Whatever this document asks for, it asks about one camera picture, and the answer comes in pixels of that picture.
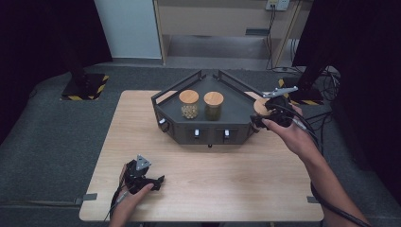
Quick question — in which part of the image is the white cabinet panel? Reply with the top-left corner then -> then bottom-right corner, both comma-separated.
93,0 -> 163,60

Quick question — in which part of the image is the hand-held gripper cable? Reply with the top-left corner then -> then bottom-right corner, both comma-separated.
101,183 -> 131,224
280,103 -> 374,227

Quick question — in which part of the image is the glass jar of green beans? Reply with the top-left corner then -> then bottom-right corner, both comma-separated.
202,91 -> 225,122

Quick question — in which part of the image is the glass jar of dark grains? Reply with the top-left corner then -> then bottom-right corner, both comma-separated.
253,97 -> 273,117

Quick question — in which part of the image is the right hand-held gripper cable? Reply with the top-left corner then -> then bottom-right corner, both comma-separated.
280,103 -> 374,227

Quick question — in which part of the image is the dark curtain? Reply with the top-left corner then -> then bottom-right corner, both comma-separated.
292,0 -> 401,206
0,0 -> 113,143

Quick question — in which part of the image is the tangled black cable bundle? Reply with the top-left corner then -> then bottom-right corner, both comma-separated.
319,66 -> 341,102

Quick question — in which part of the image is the glass jar of yellow beans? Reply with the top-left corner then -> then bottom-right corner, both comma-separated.
178,89 -> 201,120

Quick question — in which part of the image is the long black floor cable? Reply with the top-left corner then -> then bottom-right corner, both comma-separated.
302,111 -> 334,159

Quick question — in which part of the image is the left hand-held gripper cable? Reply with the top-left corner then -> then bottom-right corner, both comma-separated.
101,183 -> 131,224

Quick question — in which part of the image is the wooden cabinet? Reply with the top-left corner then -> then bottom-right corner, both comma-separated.
153,0 -> 314,67

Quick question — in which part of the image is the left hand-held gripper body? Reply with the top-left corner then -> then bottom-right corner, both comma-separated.
121,153 -> 152,194

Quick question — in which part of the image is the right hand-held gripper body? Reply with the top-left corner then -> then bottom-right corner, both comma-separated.
262,85 -> 299,129

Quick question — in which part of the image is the white power strip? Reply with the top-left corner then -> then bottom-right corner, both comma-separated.
265,0 -> 289,11

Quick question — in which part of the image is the black stand with striped base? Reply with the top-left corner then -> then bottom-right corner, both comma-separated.
277,46 -> 336,106
60,31 -> 110,102

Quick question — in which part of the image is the black power cable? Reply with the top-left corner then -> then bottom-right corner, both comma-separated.
265,6 -> 279,71

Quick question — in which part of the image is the person's right hand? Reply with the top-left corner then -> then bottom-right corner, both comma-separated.
261,104 -> 319,159

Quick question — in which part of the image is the black corner shelf rack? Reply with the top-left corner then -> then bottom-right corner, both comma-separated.
150,69 -> 272,149

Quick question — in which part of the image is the person's left hand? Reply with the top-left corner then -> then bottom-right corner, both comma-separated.
112,164 -> 155,221

